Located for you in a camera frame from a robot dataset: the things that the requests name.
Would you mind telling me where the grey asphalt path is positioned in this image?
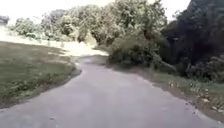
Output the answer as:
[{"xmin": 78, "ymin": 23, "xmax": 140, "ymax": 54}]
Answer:
[{"xmin": 0, "ymin": 54, "xmax": 224, "ymax": 128}]

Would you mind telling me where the wood of trees and bushes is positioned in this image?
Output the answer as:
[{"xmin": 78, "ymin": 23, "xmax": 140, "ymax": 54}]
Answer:
[{"xmin": 0, "ymin": 0, "xmax": 224, "ymax": 84}]

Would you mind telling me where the grass verge with leaves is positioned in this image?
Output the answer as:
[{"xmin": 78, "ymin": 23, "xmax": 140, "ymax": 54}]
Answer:
[{"xmin": 128, "ymin": 64, "xmax": 224, "ymax": 124}]

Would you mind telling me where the grass lawn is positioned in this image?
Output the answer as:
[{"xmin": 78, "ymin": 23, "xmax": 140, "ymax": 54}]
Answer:
[{"xmin": 0, "ymin": 26, "xmax": 109, "ymax": 109}]

